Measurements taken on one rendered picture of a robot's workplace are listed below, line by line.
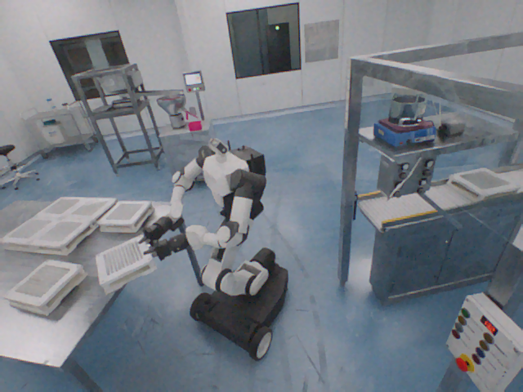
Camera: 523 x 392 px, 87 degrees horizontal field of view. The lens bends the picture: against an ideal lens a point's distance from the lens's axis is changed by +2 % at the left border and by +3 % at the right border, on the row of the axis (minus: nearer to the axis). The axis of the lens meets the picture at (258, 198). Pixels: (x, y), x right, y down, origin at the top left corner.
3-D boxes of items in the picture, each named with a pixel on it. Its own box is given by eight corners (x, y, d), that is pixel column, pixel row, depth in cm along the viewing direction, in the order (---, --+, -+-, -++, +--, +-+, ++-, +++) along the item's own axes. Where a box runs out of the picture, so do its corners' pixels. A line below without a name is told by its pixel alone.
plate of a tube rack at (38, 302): (4, 300, 128) (2, 296, 127) (49, 261, 147) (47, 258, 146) (41, 309, 120) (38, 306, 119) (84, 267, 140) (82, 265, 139)
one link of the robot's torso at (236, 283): (243, 268, 207) (204, 258, 168) (265, 278, 196) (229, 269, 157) (235, 288, 204) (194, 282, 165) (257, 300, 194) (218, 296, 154)
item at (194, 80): (194, 122, 373) (181, 73, 339) (194, 121, 382) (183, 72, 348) (211, 120, 373) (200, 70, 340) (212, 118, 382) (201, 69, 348)
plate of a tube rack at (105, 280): (96, 257, 145) (95, 255, 144) (143, 237, 154) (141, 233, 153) (101, 287, 127) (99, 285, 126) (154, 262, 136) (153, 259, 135)
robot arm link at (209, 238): (214, 246, 145) (243, 251, 133) (199, 245, 137) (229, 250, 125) (217, 226, 146) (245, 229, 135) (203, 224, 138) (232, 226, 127)
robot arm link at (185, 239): (184, 256, 143) (205, 247, 146) (177, 238, 139) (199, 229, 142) (181, 247, 153) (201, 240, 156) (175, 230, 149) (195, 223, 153)
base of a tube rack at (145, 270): (100, 264, 148) (99, 261, 146) (146, 243, 157) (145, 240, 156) (106, 295, 129) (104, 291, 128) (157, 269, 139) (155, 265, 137)
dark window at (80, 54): (76, 101, 572) (48, 40, 512) (76, 100, 573) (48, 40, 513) (139, 91, 573) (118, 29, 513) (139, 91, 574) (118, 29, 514)
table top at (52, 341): (-156, 322, 138) (-163, 318, 137) (18, 204, 228) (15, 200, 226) (64, 371, 105) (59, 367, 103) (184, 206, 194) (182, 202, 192)
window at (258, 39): (235, 79, 576) (225, 12, 514) (235, 78, 577) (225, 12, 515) (301, 69, 577) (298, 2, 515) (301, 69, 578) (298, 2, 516)
